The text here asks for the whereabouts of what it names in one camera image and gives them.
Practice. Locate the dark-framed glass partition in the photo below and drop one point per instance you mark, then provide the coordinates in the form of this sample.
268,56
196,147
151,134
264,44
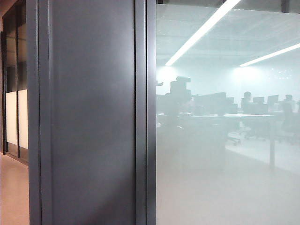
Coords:
15,117

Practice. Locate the frosted glass wall panel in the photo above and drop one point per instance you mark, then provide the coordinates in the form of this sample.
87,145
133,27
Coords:
222,164

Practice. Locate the dark metal frame post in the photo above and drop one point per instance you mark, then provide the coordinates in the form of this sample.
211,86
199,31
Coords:
141,117

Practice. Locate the grey metal pillar panel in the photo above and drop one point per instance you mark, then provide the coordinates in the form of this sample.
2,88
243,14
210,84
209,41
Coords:
91,117

